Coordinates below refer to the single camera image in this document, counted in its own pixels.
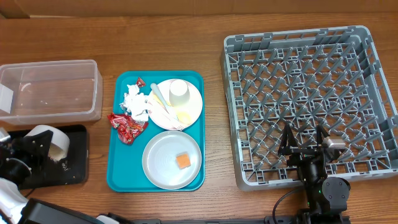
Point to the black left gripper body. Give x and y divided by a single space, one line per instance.
25 159

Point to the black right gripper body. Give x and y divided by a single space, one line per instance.
311 172

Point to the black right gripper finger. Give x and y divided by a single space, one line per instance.
322 136
288 143

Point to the orange food cube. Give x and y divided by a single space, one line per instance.
183 160

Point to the large red snack wrapper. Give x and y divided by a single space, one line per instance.
127 128

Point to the white paper cup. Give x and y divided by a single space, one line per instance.
179 93

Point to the white napkin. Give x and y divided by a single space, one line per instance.
134 104

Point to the grey shallow bowl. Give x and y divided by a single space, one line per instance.
159 160

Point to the white deep bowl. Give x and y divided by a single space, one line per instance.
60 142

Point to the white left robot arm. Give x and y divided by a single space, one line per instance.
16 208

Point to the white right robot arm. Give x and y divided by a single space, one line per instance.
326 196

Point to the black food waste tray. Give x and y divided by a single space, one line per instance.
71 170

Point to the grey plastic dishwasher rack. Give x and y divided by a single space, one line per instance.
329 77

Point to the clear plastic waste bin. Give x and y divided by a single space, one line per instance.
65 91

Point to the yellow plastic spoon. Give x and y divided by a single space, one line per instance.
182 115

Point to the pink plastic fork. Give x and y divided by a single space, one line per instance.
161 118

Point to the pink round plate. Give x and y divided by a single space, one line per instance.
194 105

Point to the teal plastic serving tray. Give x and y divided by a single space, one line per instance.
125 172

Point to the small red candy wrapper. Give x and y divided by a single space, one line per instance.
140 83

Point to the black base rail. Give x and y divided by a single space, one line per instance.
265 220

